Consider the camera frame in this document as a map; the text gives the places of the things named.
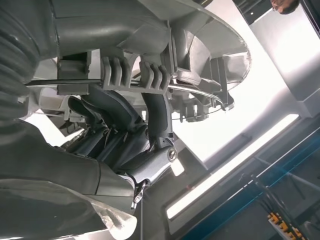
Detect white board panel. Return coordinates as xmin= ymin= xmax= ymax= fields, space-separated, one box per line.
xmin=250 ymin=4 xmax=320 ymax=118

